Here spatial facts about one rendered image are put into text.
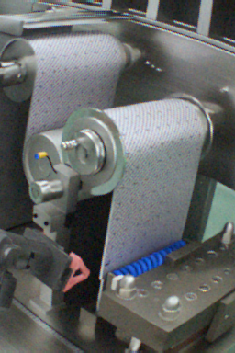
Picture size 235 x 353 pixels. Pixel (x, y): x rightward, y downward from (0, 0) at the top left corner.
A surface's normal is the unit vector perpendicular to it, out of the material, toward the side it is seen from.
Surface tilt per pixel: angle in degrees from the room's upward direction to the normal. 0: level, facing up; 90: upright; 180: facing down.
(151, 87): 90
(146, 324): 90
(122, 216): 90
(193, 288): 0
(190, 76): 90
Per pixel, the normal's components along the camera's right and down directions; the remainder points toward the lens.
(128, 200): 0.72, 0.40
